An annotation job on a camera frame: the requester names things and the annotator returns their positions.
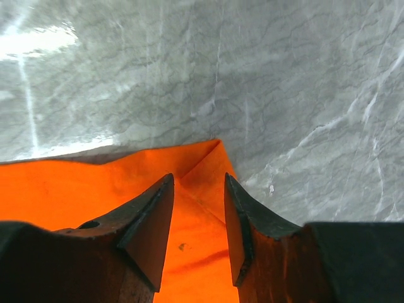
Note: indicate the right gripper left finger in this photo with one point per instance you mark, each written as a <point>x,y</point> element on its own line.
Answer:
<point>118,257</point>

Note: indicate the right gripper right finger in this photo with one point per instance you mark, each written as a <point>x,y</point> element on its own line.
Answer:
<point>274,260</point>

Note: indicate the orange t shirt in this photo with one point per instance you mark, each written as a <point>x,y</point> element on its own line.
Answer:
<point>56,194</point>

